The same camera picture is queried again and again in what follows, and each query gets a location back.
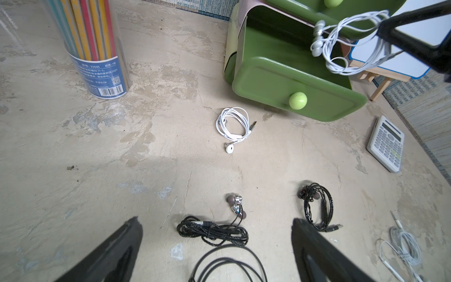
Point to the black earphones round coil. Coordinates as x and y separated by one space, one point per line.
318 207

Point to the green three-drawer cabinet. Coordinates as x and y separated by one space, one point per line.
268 57

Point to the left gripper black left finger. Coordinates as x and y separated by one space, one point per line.
113 260

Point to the white calculator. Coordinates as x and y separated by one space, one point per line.
386 144

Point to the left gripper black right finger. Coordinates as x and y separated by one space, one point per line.
318 260

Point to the black earphones small coil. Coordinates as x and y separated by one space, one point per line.
215 234

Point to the black earphones large loop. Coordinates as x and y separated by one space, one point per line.
199 274

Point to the small whiteboard on easel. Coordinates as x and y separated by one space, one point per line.
401 68

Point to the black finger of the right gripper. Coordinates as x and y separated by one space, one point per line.
422 29

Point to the blue-lid pencil canister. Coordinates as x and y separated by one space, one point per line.
91 36

